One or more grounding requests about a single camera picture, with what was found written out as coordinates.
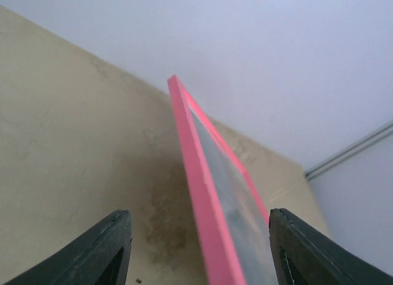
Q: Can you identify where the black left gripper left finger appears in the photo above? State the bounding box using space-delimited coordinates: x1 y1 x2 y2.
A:
6 209 132 284

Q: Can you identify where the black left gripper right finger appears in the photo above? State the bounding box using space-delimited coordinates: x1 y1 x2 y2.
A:
269 208 392 285

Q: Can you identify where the aluminium corner post right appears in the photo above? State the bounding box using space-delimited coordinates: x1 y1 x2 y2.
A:
304 120 392 181

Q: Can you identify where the pink wooden photo frame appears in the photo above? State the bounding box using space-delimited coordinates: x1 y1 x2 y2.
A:
168 76 278 284

